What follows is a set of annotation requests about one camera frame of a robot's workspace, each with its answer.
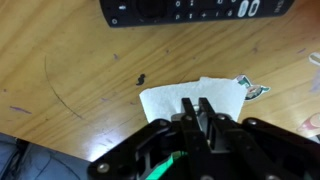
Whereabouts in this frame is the white paper towel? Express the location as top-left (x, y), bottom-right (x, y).
top-left (139, 76), bottom-right (246, 125)

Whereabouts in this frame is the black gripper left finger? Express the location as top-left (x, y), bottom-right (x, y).
top-left (87, 97), bottom-right (214, 180)

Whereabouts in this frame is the large round cartoon sticker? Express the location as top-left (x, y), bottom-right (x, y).
top-left (296, 112), bottom-right (320, 135)

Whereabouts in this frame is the black remote control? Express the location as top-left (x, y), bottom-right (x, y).
top-left (99, 0), bottom-right (296, 28)

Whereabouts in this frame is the small cartoon sticker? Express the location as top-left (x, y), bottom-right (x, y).
top-left (234, 74), bottom-right (272, 102)

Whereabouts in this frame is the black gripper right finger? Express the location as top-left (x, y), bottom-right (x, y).
top-left (198, 97), bottom-right (320, 180)

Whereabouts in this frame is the light wooden table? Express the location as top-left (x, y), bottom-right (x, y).
top-left (0, 0), bottom-right (320, 163)

